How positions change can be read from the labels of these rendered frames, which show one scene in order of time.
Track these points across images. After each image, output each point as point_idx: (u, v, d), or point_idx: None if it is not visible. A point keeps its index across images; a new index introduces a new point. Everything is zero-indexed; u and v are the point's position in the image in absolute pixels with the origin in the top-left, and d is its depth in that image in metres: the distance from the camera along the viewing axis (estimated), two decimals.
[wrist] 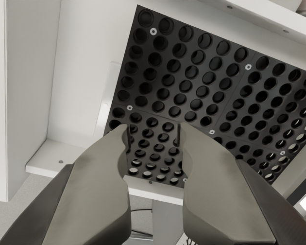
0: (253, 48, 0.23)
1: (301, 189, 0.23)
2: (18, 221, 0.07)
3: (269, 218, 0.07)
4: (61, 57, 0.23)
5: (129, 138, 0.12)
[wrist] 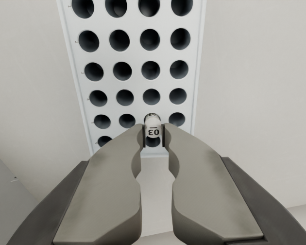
0: None
1: None
2: (34, 213, 0.07)
3: (256, 213, 0.07)
4: None
5: (144, 138, 0.12)
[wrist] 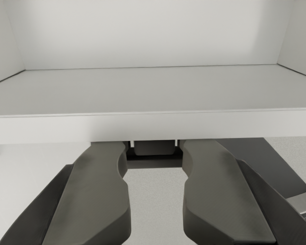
0: None
1: None
2: (18, 221, 0.07)
3: (269, 218, 0.07)
4: (141, 59, 0.17)
5: None
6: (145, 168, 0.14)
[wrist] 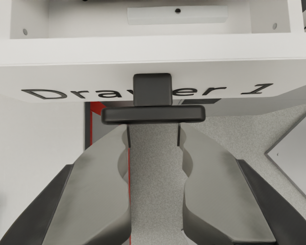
0: None
1: None
2: (18, 221, 0.07)
3: (269, 218, 0.07)
4: None
5: (129, 138, 0.12)
6: (144, 122, 0.14)
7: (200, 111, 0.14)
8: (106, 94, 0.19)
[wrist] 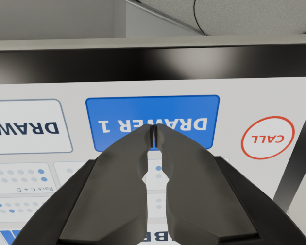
0: None
1: None
2: (42, 209, 0.07)
3: (249, 211, 0.07)
4: None
5: (152, 139, 0.12)
6: None
7: None
8: None
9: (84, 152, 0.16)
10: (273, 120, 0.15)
